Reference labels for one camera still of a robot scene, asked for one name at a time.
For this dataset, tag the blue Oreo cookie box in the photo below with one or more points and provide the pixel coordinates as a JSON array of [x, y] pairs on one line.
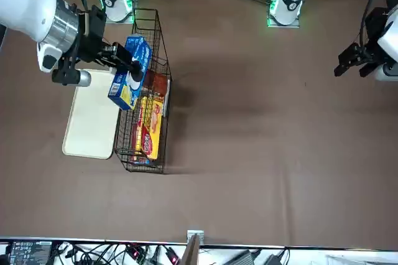
[[143, 55]]

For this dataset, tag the aluminium profile post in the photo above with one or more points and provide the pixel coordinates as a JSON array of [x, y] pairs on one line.
[[191, 252]]

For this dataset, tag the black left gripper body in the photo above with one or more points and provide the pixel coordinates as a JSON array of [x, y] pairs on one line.
[[374, 47]]

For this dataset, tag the black charger red light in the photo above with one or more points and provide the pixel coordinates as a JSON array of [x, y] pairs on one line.
[[174, 257], [135, 252]]

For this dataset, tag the yellow wafer box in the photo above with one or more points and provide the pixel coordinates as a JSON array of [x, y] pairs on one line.
[[152, 134]]

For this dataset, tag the grey power brick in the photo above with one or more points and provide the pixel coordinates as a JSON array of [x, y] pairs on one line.
[[245, 258]]

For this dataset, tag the amber tea bottle white cap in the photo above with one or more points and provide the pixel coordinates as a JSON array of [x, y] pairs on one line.
[[158, 83]]

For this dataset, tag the black power brick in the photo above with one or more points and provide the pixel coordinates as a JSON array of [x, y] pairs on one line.
[[275, 260]]

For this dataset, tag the cream plastic tray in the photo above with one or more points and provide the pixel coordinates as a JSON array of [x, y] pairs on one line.
[[90, 122]]

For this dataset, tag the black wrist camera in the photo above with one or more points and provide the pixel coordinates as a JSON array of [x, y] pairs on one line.
[[82, 78]]

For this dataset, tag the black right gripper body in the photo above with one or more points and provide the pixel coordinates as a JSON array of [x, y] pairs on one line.
[[91, 35]]

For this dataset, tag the black labelled power adapter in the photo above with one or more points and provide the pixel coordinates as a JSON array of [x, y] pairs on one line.
[[29, 254]]

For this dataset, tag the white Franzzi biscuit box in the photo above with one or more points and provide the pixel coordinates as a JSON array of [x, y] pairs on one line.
[[168, 103]]

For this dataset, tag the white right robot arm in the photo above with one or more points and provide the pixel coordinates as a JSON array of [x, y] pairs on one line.
[[25, 7]]

